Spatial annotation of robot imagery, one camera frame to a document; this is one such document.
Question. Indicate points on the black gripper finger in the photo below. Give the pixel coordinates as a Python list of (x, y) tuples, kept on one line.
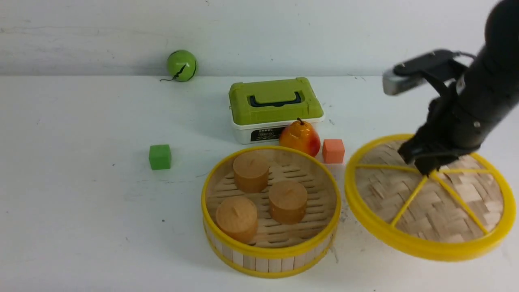
[(411, 150)]

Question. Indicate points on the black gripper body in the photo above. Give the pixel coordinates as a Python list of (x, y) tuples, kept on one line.
[(452, 131)]

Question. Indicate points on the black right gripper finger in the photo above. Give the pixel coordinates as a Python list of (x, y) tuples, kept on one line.
[(428, 161)]

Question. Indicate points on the yellow woven bamboo steamer lid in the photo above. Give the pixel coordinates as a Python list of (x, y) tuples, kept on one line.
[(460, 212)]

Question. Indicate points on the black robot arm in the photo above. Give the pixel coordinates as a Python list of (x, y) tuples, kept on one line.
[(495, 68)]

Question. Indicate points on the bamboo steamer basket yellow rim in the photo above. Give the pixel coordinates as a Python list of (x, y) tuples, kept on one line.
[(276, 250)]

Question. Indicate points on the orange foam cube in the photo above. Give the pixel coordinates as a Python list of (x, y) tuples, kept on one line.
[(333, 151)]

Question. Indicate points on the orange red toy pear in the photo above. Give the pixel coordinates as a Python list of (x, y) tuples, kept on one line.
[(301, 136)]

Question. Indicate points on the brown cylinder bun right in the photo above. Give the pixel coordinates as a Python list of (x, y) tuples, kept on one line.
[(287, 201)]

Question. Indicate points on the brown cylinder bun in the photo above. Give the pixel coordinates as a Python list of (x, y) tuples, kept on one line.
[(251, 172), (287, 201), (237, 217)]

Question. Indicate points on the green lidded storage box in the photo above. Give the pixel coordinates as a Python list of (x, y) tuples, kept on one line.
[(261, 110)]

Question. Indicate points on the brown cylinder bun back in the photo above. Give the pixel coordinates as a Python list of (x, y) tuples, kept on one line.
[(251, 172)]

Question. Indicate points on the brown cylinder bun front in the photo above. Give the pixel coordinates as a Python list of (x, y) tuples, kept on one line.
[(237, 217)]

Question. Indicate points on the green cracked ball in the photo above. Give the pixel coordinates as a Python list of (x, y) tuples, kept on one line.
[(181, 65)]

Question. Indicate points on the green foam cube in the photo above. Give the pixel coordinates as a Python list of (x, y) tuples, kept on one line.
[(160, 157)]

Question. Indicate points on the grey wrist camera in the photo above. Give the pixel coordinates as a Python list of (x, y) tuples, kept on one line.
[(435, 67)]

